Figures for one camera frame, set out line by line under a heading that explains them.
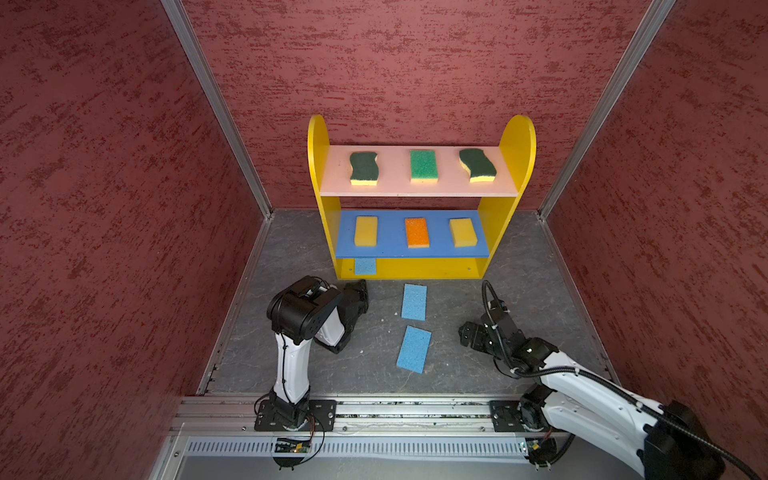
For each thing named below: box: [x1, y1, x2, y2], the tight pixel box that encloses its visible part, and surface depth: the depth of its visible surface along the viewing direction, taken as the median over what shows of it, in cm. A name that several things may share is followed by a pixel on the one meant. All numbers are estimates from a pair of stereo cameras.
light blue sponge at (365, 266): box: [356, 258, 376, 275], surface depth 102 cm
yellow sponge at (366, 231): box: [354, 216, 379, 247], surface depth 96 cm
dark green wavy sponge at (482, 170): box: [459, 148, 497, 183], surface depth 77 cm
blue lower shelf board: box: [336, 210, 490, 259], surface depth 95 cm
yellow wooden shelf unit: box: [308, 114, 537, 280], surface depth 81 cm
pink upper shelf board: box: [319, 145, 519, 197], surface depth 74 cm
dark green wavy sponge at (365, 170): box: [350, 152, 379, 186], surface depth 73 cm
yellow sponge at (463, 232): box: [450, 218, 478, 248], surface depth 96 cm
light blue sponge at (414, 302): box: [400, 283, 428, 321], surface depth 96 cm
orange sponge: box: [405, 218, 430, 249], surface depth 95 cm
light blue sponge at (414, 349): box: [396, 325, 432, 374], surface depth 87 cm
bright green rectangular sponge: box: [410, 150, 439, 184], surface depth 74 cm
